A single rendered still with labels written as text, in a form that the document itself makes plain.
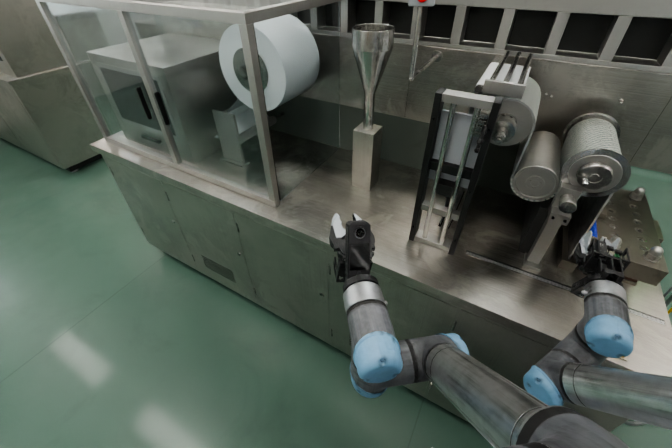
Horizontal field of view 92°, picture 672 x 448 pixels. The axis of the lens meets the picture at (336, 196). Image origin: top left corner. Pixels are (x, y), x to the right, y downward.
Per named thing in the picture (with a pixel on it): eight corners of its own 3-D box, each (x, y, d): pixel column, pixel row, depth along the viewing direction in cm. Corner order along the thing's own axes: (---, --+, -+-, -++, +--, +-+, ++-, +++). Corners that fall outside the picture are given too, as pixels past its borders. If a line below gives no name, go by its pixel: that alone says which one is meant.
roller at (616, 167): (560, 185, 92) (579, 150, 85) (562, 146, 110) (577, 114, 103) (609, 197, 88) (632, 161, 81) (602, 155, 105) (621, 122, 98)
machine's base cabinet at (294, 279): (152, 253, 233) (96, 148, 180) (218, 203, 277) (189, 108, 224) (543, 478, 133) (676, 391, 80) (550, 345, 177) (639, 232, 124)
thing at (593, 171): (616, 186, 84) (580, 192, 89) (615, 182, 85) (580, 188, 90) (609, 162, 82) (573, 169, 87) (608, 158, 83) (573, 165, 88)
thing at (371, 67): (343, 186, 142) (344, 49, 107) (358, 171, 152) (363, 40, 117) (372, 196, 137) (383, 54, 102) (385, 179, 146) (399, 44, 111)
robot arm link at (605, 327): (575, 349, 68) (595, 327, 63) (575, 308, 75) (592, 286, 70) (621, 368, 65) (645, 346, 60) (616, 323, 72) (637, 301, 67)
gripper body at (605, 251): (629, 246, 78) (636, 282, 69) (611, 269, 83) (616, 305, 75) (591, 235, 81) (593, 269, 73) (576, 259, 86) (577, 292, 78)
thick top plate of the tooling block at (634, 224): (589, 264, 98) (599, 251, 94) (585, 194, 125) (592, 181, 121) (656, 286, 91) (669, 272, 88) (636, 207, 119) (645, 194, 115)
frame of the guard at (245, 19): (103, 142, 177) (26, -7, 134) (186, 106, 216) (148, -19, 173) (273, 210, 130) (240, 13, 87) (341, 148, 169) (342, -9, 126)
